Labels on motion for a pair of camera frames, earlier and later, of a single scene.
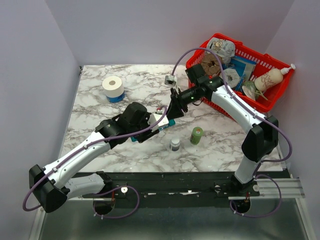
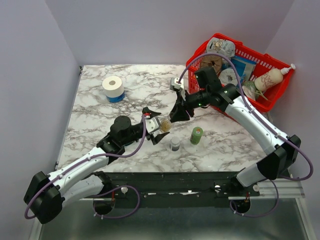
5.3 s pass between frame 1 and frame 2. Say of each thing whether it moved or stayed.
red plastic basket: stayed
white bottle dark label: stayed
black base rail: stayed
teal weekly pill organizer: moved
